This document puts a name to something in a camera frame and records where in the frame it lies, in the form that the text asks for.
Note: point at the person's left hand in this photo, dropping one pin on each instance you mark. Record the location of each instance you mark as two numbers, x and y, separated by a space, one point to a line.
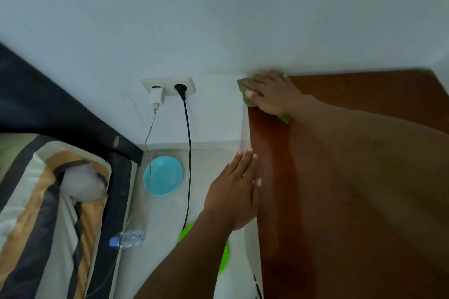
235 193

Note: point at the person's right hand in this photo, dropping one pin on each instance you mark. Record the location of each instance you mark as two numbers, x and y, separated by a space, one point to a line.
277 95

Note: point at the green striped cleaning cloth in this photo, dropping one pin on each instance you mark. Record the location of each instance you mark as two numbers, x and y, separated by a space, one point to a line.
242 85

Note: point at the person's left forearm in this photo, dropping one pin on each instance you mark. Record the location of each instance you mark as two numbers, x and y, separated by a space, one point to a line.
189 263

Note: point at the person's right forearm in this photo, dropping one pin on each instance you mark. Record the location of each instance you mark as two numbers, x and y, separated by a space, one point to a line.
386 169

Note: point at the brown wooden drawer cabinet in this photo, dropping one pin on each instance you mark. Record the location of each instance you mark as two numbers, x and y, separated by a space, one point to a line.
368 92

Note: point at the bright green plastic plate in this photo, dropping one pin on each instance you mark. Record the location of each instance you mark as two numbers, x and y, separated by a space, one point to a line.
223 260

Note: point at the light blue plastic plate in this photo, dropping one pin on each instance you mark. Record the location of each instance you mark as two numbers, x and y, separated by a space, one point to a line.
163 176

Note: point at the clear plastic water bottle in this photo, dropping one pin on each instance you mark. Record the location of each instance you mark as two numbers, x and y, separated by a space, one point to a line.
129 238

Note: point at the white charger adapter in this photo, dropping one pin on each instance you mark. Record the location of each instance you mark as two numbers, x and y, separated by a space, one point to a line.
157 95

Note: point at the striped bed sheet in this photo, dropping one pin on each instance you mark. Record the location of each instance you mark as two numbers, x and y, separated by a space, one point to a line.
35 186

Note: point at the white wall socket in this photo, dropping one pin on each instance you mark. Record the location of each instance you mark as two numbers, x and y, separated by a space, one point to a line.
168 82

